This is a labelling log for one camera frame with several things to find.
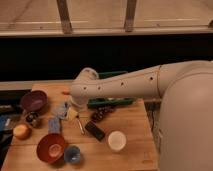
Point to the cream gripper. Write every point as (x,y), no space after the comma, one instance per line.
(71,114)

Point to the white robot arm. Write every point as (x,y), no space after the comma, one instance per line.
(185,90)

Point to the grey blue cloth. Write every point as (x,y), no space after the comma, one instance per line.
(61,110)

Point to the orange carrot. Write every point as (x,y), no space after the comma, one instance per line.
(65,93)

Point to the black remote control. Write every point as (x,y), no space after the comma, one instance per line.
(95,131)

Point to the dark purple grapes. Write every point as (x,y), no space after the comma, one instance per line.
(100,113)

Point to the wooden table board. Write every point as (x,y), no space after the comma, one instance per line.
(139,153)

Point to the green plastic bin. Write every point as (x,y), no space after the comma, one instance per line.
(103,102)

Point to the purple bowl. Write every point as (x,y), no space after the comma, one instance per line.
(33,101)

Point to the red orange bowl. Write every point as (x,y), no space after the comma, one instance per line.
(51,148)

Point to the small dark metal cup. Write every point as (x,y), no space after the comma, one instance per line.
(33,119)

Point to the small blue cup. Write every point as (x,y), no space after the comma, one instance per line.
(72,154)

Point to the white cup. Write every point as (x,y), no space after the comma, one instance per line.
(117,141)

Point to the orange apple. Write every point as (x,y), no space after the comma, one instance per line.
(21,131)

